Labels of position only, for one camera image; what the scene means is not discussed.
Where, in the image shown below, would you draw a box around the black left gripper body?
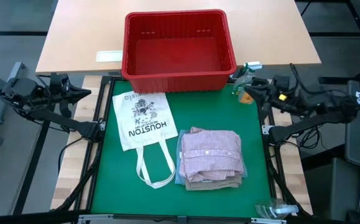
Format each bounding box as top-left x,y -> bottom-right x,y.
33,83 -> 72,105

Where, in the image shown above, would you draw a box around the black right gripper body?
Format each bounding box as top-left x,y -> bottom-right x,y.
265,85 -> 305,114

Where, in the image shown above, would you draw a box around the pink garment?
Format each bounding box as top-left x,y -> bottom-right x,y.
178,126 -> 245,183

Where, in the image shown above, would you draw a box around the white printed tote bag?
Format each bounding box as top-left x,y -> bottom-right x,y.
111,91 -> 179,190

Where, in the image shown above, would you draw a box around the beige garment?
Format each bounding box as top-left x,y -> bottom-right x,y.
184,173 -> 242,192

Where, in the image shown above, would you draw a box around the light blue denim jeans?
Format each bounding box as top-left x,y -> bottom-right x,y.
174,129 -> 249,186

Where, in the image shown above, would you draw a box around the red plastic laundry basket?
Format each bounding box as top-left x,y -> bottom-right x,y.
121,9 -> 238,93

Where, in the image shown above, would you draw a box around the spray bottle with orange label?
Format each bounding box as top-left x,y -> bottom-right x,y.
231,61 -> 263,105

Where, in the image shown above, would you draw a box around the white label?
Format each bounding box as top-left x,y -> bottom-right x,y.
96,50 -> 124,63

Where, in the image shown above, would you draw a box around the green table mat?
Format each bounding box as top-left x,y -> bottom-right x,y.
91,80 -> 274,215

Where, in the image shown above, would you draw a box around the light wooden desk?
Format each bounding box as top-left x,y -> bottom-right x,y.
35,0 -> 322,75

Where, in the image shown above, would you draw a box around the clear empty plastic bottle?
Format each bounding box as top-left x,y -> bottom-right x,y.
254,198 -> 300,220

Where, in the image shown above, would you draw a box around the black computer mouse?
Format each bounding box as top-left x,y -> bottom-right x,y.
346,210 -> 360,224

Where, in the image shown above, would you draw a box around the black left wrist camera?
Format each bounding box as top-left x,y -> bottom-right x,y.
48,72 -> 71,91

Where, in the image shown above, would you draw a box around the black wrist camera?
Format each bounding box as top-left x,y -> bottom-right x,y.
48,72 -> 71,91
272,74 -> 292,91

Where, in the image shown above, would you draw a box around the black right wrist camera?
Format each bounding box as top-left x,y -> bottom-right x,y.
272,74 -> 292,91

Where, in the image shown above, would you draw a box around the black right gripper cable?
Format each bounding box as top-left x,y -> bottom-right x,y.
289,63 -> 335,96

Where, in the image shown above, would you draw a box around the black cable bundle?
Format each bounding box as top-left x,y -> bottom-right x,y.
296,126 -> 323,150

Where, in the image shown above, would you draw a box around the black metal table frame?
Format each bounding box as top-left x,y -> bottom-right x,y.
50,75 -> 313,223

